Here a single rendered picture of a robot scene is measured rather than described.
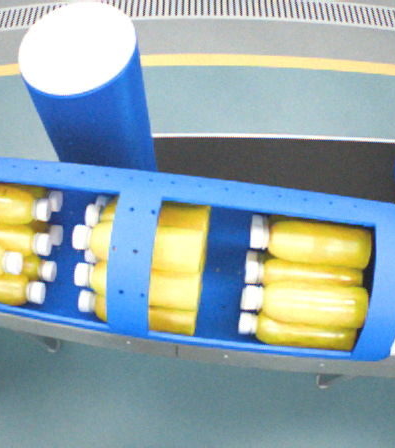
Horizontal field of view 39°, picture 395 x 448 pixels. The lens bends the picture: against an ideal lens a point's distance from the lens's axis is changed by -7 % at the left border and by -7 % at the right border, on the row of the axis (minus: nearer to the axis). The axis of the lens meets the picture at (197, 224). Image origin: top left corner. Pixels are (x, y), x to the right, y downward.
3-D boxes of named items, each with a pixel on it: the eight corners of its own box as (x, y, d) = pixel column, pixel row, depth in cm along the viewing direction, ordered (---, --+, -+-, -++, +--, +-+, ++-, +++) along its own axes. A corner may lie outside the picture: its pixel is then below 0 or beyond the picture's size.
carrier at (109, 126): (161, 157, 213) (84, 158, 213) (141, 0, 131) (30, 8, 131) (158, 232, 203) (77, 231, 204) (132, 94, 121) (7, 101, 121)
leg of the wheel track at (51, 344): (59, 353, 204) (5, 321, 145) (44, 350, 204) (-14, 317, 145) (61, 338, 205) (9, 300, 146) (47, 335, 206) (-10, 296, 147)
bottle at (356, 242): (371, 265, 95) (260, 252, 96) (360, 273, 102) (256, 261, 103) (373, 224, 97) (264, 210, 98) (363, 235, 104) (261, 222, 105)
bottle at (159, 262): (205, 230, 99) (92, 216, 100) (203, 229, 92) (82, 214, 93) (199, 274, 99) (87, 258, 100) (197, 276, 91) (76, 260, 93)
